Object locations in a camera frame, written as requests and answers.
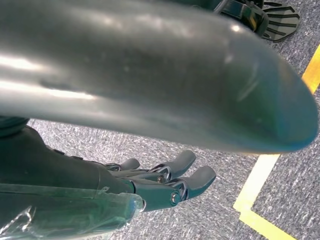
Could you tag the black robot foot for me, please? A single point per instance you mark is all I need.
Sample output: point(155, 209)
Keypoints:
point(280, 20)

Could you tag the right robot arm sleeve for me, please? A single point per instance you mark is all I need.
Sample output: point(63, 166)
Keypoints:
point(11, 127)

